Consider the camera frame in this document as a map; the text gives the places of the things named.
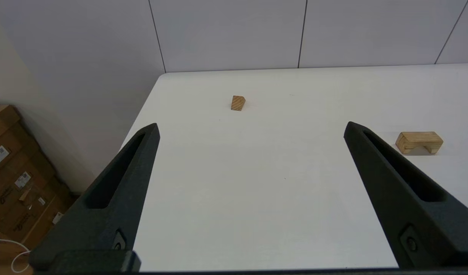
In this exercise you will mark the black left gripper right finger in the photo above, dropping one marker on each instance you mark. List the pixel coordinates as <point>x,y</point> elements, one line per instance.
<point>417,221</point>

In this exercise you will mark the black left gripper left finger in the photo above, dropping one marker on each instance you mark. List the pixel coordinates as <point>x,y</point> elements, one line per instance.
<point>104,221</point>

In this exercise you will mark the arched wooden building block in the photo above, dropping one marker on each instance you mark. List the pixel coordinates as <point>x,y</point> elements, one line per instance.
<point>419,138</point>

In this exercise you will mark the triangular wooden building block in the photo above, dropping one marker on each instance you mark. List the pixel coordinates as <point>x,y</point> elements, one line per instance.
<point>237,103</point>

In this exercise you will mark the brown labelled cardboard box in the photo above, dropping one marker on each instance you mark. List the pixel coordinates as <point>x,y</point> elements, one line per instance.
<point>12,191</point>
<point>27,225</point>
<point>4,130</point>

